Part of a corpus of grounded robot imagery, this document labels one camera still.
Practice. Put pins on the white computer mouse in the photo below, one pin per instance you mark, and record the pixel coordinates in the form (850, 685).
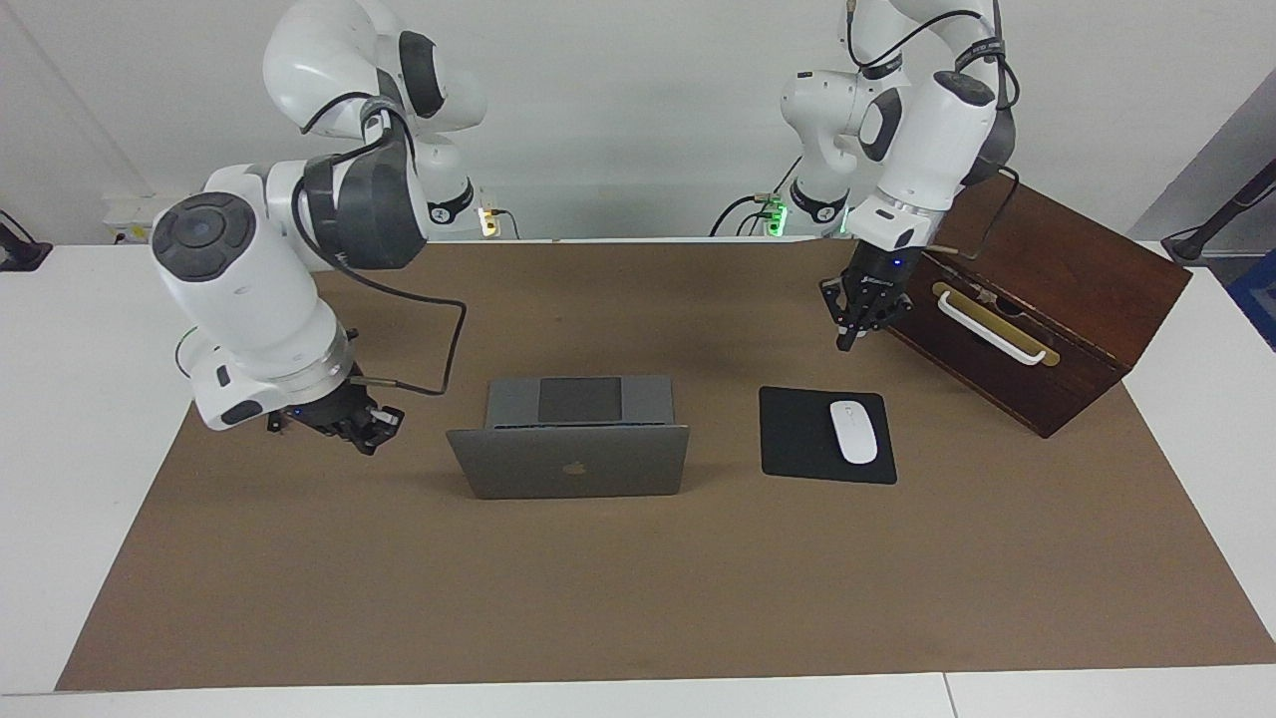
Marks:
(854, 434)

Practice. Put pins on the dark brown wooden box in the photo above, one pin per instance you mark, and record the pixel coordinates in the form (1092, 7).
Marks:
(1077, 289)

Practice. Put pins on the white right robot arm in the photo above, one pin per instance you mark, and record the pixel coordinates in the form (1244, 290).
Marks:
(249, 289)

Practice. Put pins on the silver grey laptop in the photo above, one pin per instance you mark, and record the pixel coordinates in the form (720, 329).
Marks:
(568, 464)

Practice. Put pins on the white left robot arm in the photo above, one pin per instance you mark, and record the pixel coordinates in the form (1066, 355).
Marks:
(927, 130)

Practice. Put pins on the black clamp mount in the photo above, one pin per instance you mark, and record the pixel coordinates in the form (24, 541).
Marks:
(20, 254)

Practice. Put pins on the black mouse pad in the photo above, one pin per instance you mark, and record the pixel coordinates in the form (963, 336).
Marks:
(797, 439)

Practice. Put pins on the blue crate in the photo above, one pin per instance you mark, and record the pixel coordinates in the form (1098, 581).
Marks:
(1258, 299)

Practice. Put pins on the black tripod stand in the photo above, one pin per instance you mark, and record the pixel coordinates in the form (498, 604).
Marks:
(1196, 242)

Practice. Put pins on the brown table mat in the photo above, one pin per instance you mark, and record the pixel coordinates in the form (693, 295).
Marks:
(638, 588)

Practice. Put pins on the white power strip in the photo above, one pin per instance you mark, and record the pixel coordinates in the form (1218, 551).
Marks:
(130, 214)

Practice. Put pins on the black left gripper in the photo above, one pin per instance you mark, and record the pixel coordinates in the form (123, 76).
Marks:
(879, 274)

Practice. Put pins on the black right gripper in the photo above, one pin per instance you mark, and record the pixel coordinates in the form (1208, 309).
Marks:
(329, 411)

